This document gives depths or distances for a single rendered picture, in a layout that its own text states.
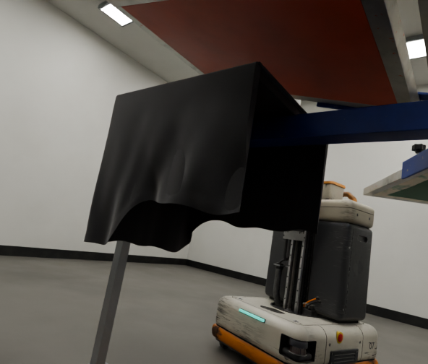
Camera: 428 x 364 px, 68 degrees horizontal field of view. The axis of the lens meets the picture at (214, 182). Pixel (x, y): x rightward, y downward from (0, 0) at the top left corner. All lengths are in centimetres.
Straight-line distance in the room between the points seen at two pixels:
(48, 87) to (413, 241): 477
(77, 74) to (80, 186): 147
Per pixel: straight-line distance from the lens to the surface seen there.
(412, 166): 136
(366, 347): 195
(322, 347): 164
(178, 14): 98
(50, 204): 437
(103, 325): 138
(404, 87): 93
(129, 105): 91
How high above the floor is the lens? 60
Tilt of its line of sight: 10 degrees up
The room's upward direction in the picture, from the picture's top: 10 degrees clockwise
